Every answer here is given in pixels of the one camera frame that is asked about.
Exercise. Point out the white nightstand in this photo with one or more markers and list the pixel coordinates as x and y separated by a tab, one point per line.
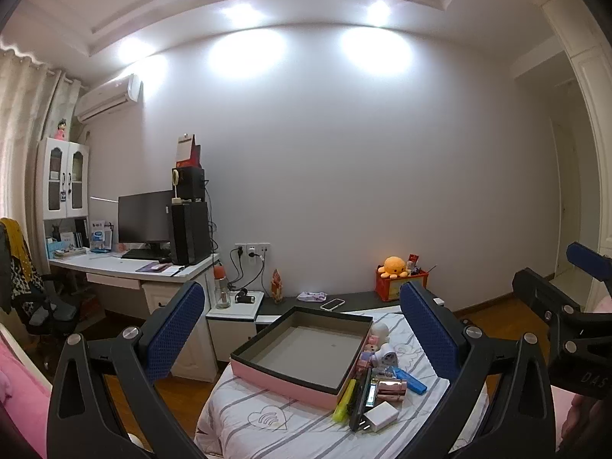
234	330

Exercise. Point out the black computer monitor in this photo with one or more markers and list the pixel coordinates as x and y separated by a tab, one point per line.
143	217

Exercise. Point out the pink doll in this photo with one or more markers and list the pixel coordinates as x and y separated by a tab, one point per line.
60	130

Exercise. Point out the white door frame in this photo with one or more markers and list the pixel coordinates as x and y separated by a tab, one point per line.
597	129

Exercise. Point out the black speaker box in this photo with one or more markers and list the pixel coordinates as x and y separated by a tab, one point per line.
191	184

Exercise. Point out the small red card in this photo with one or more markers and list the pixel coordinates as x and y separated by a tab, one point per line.
412	258

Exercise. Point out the black keyboard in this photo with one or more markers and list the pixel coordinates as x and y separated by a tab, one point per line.
143	253

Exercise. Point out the yellow garment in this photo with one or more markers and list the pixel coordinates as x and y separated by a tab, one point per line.
16	244

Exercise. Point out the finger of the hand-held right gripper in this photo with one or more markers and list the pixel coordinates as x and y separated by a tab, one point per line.
585	258
540	291

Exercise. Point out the yellow highlighter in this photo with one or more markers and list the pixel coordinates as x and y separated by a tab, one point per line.
345	401

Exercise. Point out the blue highlighter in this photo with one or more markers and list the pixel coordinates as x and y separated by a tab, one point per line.
413	383

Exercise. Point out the cream mini fan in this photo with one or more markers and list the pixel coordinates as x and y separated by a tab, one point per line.
176	178

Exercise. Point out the pink block cat figure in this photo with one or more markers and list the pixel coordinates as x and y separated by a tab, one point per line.
373	344

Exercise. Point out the blue carton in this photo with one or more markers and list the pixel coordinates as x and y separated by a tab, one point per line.
101	240

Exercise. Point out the orange octopus plush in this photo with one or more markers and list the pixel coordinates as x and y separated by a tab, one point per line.
394	267

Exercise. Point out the orange snack bag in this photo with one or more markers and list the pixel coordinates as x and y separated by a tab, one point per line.
277	289

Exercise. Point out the white desk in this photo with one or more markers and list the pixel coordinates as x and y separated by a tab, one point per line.
110	267

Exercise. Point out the black computer tower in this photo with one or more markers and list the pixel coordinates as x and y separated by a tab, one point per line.
191	232

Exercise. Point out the red storage box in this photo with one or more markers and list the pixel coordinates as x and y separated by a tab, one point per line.
397	289

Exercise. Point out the clear glass jar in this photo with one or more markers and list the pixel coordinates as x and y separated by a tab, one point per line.
382	372

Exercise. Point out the purple patterned pouch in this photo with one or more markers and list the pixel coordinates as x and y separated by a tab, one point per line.
311	295

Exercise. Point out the beige curtain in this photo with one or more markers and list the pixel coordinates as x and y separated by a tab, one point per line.
24	129

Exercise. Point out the white air conditioner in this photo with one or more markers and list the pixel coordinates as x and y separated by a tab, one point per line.
107	100

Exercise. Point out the pink blanket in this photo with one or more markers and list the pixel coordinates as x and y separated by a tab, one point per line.
19	392

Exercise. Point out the black cylinder device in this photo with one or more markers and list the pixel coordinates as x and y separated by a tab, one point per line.
245	298

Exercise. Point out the red desk calendar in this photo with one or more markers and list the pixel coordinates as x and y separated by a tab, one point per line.
184	150

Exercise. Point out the black office chair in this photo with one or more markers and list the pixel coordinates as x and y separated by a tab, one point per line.
52	311

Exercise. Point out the rose gold cylinder jar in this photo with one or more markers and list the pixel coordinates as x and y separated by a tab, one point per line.
389	388

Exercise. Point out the dark headboard shelf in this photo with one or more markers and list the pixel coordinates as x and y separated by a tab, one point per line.
358	299

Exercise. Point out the white charger plug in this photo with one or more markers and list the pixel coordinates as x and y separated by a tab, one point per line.
380	416

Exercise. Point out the pink cardboard box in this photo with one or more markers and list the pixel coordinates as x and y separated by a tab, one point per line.
296	339

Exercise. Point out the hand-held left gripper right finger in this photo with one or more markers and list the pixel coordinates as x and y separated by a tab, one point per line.
425	330

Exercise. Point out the white glass door cabinet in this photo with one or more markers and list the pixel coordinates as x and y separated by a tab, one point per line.
67	146

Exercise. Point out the clear water bottle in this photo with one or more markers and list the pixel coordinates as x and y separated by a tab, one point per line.
222	291

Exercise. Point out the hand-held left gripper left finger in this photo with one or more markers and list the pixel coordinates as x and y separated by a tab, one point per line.
177	330

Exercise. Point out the white wall outlet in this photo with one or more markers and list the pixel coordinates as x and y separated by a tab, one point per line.
251	248

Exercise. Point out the white smartphone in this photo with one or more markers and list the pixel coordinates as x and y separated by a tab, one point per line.
332	304

